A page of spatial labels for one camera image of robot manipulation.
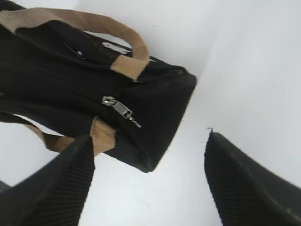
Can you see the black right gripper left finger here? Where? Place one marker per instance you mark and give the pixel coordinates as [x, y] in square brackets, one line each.
[55, 195]

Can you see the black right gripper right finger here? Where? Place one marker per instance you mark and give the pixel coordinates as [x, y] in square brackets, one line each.
[244, 192]

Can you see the silver metal zipper pull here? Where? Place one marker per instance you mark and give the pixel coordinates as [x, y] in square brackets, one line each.
[119, 107]

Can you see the black tote bag tan handles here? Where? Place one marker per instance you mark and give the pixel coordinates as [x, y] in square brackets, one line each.
[56, 65]

